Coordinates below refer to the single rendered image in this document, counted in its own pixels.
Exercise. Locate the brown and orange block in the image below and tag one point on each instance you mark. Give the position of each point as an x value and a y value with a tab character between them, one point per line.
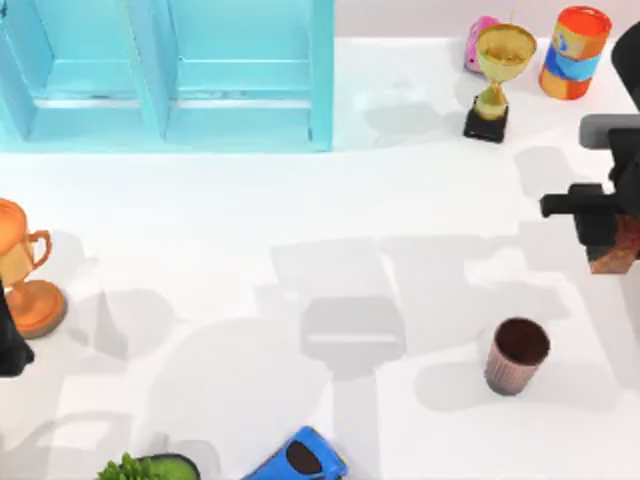
622	250

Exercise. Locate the orange and blue can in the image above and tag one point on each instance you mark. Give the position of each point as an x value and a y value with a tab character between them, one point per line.
575	55

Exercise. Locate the brown ribbed cup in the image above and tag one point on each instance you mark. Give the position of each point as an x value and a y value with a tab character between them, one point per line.
515	357

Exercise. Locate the gold trophy with black base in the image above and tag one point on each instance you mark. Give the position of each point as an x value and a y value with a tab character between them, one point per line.
502	50

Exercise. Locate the pink toy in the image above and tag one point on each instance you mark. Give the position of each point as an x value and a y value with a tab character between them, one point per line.
474	40

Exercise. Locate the blue toy car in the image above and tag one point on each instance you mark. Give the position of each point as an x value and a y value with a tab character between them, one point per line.
305	457

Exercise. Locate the light blue rack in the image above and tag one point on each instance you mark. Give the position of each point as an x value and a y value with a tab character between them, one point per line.
240	75

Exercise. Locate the green plant pot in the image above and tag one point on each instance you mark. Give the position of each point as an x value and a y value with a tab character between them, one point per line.
160	467

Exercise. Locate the orange trophy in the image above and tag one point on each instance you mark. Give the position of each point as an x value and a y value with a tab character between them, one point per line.
22	260

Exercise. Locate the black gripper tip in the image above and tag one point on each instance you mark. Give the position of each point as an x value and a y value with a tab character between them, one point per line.
11	345

